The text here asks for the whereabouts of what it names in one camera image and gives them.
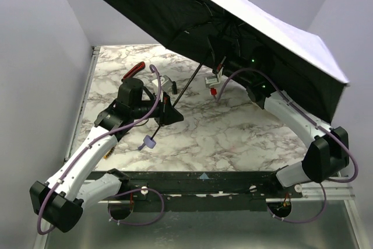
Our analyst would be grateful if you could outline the aluminium extrusion frame rail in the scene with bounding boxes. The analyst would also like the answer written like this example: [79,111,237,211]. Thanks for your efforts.
[301,181,356,201]

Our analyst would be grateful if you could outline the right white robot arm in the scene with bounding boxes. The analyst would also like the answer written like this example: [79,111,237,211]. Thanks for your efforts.
[222,47,350,187]

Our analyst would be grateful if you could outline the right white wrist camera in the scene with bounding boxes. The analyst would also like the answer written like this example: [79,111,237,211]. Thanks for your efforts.
[205,56,227,99]

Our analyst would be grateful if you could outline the yellow handled pliers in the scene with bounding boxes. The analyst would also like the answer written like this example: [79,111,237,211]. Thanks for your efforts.
[103,148,115,159]

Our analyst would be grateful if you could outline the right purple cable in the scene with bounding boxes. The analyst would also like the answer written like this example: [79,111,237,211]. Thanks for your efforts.
[215,67,359,224]

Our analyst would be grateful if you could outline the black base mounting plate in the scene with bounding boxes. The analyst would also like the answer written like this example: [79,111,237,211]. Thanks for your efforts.
[93,169,304,213]

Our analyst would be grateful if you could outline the red black utility knife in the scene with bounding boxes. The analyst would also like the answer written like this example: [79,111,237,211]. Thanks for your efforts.
[121,61,146,82]

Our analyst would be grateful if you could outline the lavender umbrella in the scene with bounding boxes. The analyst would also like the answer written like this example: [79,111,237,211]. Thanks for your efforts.
[89,0,350,152]

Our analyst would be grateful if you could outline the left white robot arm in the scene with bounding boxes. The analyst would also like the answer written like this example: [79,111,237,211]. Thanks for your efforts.
[30,76,184,233]

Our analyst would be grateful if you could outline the black pin header strip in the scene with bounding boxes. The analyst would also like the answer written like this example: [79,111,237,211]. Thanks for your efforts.
[171,81,178,94]

